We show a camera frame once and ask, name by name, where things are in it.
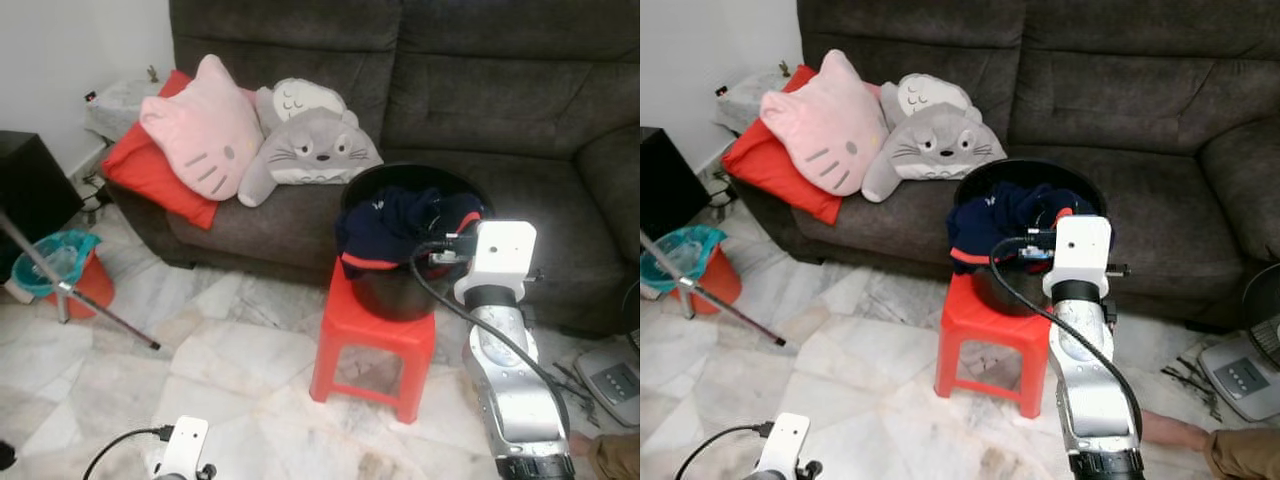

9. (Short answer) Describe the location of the navy garment with red trim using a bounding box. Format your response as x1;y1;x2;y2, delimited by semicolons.
946;182;1096;274
335;187;486;279

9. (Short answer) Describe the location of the silver metal clothes rack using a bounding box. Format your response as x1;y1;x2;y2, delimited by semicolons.
0;210;161;351
640;232;787;347

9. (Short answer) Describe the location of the person's khaki trouser leg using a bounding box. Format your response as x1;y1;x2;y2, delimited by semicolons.
588;432;641;480
1205;428;1280;480

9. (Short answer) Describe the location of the orange bin with teal liner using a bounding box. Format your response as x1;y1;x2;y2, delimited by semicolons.
10;229;116;319
640;225;743;313

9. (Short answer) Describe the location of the red plastic stool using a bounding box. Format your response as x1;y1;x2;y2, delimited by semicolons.
935;272;1056;419
309;258;438;425

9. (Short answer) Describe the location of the grey standing fan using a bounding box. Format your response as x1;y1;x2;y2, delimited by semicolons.
575;280;641;428
1198;262;1280;423

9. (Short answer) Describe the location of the black bucket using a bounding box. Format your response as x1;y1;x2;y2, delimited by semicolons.
340;163;493;323
955;158;1109;318

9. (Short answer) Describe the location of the red cushion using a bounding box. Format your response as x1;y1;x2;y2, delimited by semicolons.
100;70;219;231
722;65;843;226

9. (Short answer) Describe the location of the black TV console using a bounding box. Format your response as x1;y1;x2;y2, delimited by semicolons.
0;130;86;271
640;127;706;241

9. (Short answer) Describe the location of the grey cartoon animal pillow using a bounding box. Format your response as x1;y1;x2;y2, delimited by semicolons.
862;73;1008;203
237;78;384;208

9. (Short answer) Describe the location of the pink cat pillow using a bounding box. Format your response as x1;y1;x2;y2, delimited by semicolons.
139;54;265;201
760;50;889;197

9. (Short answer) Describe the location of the side table with lace cloth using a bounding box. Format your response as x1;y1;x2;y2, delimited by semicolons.
715;62;801;136
85;65;171;141

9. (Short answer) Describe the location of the dark grey sofa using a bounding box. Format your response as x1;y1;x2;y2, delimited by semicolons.
105;0;641;336
730;0;1280;331

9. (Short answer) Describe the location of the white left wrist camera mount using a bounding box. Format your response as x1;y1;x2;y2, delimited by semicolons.
755;412;811;480
158;416;210;480

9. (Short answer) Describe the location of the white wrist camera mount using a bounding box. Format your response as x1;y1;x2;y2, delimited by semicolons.
158;416;210;480
453;221;539;306
1042;216;1113;301
755;412;811;480

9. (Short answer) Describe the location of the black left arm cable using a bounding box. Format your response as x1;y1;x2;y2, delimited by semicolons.
672;421;774;480
82;426;175;480

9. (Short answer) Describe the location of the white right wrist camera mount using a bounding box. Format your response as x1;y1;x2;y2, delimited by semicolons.
1042;216;1113;301
453;221;539;306

